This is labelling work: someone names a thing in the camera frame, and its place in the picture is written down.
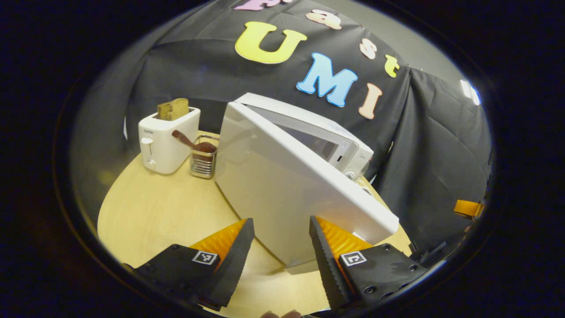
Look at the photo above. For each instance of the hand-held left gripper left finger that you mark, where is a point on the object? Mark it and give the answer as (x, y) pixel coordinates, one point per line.
(238, 260)

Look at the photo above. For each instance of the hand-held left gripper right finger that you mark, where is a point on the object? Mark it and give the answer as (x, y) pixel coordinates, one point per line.
(324, 265)

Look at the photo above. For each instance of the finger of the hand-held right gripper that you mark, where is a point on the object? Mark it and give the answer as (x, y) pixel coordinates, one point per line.
(468, 207)

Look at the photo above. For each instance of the white microwave oven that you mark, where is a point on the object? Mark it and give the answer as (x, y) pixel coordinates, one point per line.
(273, 185)

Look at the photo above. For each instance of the black backdrop cloth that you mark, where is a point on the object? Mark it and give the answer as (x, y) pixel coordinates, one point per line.
(432, 154)

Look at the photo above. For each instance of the ceiling light panel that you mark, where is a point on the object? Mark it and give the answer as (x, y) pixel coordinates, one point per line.
(468, 90)

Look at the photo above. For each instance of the white toaster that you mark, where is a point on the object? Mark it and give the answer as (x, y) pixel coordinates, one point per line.
(165, 145)

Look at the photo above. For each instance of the brown bread slice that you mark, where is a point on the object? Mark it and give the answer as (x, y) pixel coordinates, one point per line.
(173, 109)

